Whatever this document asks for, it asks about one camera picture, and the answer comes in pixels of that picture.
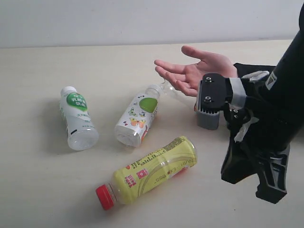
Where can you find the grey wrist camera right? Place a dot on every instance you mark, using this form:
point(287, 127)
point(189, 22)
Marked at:
point(214, 92)

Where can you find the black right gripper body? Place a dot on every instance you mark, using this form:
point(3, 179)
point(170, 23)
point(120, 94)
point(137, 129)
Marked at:
point(249, 153)

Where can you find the white bottle green label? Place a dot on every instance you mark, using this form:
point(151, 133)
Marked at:
point(81, 132)

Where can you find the person's open bare hand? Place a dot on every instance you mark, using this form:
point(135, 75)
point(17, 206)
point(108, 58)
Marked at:
point(186, 78)

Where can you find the clear bottle red label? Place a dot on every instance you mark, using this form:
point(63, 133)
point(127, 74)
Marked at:
point(170, 91)

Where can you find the clear bottle butterfly label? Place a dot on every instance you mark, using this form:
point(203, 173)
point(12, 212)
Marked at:
point(137, 119)

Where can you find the yellow label bottle red cap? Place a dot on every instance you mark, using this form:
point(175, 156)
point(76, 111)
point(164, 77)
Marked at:
point(132, 181)

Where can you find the black sleeved forearm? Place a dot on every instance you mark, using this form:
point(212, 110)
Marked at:
point(253, 72)

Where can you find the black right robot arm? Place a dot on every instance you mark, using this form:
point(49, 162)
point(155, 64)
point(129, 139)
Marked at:
point(278, 99)

